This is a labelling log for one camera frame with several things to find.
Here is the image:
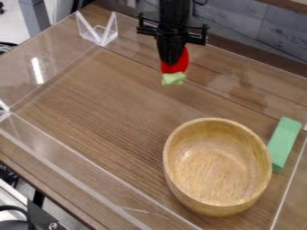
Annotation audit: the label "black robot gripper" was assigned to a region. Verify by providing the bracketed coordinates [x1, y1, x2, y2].
[136, 12, 208, 64]

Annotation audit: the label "red plush strawberry green leaf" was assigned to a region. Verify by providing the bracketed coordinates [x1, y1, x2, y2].
[160, 48, 189, 85]

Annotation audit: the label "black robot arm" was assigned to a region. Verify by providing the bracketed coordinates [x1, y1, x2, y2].
[136, 0, 208, 65]

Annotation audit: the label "clear acrylic tray walls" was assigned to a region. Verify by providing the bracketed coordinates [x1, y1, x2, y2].
[0, 6, 307, 230]

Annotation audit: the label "wooden bowl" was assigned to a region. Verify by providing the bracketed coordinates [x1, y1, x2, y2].
[162, 118, 272, 217]

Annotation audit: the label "green rectangular block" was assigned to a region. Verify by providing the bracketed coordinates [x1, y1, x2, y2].
[267, 117, 301, 173]

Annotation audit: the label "clear acrylic corner bracket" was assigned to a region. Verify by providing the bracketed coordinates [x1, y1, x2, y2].
[76, 11, 118, 47]

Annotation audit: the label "black cable bottom left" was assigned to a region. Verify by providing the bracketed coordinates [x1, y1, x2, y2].
[0, 205, 41, 230]

